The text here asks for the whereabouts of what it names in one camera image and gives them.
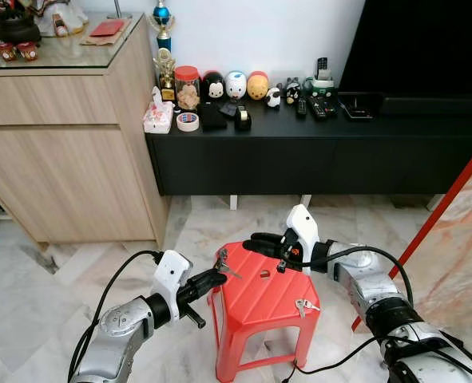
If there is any silver key bunch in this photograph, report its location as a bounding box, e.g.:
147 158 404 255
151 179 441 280
294 298 321 318
214 247 243 280

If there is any red plastic stool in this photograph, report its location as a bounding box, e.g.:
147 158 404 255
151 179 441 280
207 242 322 383

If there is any black low TV console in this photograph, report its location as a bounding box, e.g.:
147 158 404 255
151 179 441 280
145 100 472 210

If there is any black tape dispenser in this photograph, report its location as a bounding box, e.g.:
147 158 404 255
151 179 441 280
234 106 252 132

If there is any black wallet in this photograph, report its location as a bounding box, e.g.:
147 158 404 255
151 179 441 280
200 101 228 132

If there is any wide black remote control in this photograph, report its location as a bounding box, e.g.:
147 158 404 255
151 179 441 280
307 96 338 120

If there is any small white panda figure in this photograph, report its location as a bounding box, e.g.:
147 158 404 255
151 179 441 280
266 86 282 109

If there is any white tape roll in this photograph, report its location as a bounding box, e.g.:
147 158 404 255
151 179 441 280
176 112 200 132

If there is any small black white figure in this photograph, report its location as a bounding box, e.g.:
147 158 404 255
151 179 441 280
284 77 302 105

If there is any orange round plush toy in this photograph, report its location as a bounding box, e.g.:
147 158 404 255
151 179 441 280
247 70 270 101

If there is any white round plush toy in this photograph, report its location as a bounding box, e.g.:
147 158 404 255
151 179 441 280
225 70 248 101

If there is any black mouse plush toy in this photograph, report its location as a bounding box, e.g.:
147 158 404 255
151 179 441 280
201 70 226 101

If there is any pink white tissue box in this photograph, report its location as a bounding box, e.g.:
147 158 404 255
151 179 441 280
142 86 175 134

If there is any clear jar red lid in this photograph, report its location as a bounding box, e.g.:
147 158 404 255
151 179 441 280
174 65 201 111

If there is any marble pattern board red edge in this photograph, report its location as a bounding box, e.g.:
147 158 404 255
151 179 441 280
351 132 472 352

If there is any light wooden cabinet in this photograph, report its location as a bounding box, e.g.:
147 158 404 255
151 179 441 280
0 12 170 244

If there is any gold trophy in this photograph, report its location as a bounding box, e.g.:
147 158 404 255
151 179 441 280
156 48 177 102

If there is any blue trophy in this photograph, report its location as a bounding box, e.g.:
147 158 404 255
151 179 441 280
150 0 175 53

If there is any red packet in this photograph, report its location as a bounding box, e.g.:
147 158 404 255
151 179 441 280
88 18 129 38

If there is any white figurine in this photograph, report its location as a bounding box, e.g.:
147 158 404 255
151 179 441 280
36 0 89 37

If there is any black metal pot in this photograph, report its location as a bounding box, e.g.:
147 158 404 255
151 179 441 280
0 0 42 45

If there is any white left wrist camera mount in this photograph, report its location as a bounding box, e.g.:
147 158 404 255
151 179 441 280
152 250 194 324

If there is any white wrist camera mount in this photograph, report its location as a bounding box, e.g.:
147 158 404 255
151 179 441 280
286 204 320 276
152 250 194 324

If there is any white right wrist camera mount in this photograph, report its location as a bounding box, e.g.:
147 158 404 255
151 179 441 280
286 204 320 276

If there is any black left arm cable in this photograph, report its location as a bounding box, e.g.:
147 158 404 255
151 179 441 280
66 250 166 383

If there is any black hanging robot cable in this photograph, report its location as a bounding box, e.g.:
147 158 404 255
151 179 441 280
290 335 380 377

